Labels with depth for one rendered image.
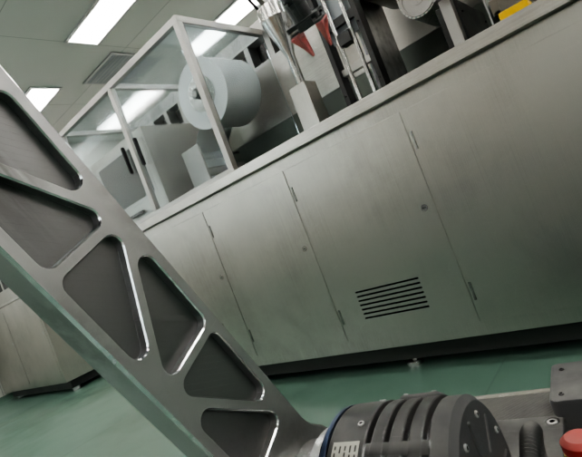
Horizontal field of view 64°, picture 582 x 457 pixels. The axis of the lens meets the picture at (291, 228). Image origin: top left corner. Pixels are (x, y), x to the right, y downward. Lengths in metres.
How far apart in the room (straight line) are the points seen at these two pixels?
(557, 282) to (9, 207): 1.29
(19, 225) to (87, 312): 0.08
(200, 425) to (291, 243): 1.37
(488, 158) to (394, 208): 0.32
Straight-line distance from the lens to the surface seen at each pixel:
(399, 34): 2.13
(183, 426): 0.41
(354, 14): 1.70
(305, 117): 2.02
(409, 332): 1.62
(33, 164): 0.39
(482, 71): 1.39
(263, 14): 2.15
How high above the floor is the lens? 0.60
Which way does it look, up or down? level
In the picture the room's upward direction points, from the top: 21 degrees counter-clockwise
